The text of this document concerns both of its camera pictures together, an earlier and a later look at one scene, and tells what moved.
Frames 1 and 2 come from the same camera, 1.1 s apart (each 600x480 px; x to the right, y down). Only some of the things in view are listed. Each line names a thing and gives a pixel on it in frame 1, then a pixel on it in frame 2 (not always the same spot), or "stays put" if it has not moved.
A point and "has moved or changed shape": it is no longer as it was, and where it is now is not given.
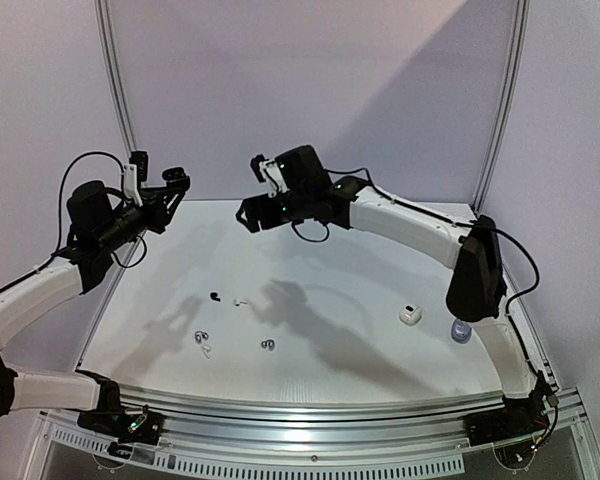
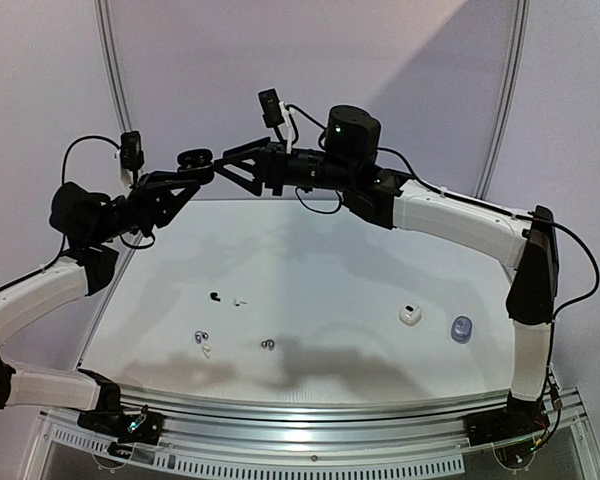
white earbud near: (206, 348) stays put
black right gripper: (262, 212) → (275, 167)
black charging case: (175, 176) has moved or changed shape
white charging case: (410, 314) stays put
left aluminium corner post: (104, 19) stays put
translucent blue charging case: (461, 331) stays put
